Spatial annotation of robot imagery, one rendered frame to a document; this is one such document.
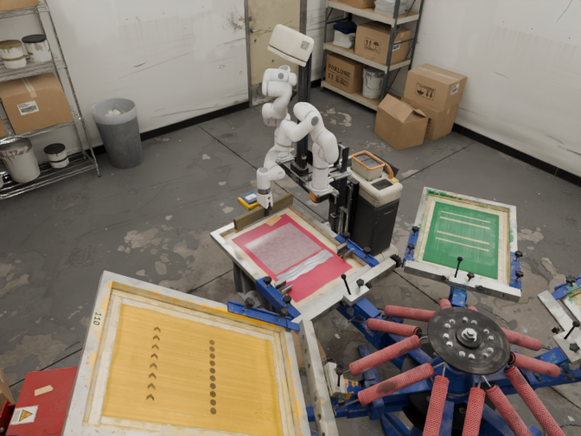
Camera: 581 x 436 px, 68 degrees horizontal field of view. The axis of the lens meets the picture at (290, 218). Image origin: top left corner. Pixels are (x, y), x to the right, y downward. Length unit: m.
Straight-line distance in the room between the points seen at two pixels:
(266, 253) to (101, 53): 3.40
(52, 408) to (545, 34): 5.18
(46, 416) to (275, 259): 1.27
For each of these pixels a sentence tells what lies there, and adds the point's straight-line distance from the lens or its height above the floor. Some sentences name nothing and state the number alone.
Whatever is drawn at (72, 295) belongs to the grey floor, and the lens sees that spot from 3.90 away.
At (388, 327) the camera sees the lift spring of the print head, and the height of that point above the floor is 1.14.
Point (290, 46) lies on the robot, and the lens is 2.34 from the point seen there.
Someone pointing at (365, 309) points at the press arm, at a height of 1.04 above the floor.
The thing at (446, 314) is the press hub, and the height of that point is 1.31.
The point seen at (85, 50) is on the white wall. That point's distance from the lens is 5.22.
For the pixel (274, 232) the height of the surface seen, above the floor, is 0.96.
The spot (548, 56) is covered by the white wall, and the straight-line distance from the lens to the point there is 5.49.
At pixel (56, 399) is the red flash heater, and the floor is 1.10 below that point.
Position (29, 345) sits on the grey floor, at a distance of 3.71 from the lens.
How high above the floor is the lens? 2.67
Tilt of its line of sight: 39 degrees down
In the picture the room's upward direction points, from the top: 1 degrees clockwise
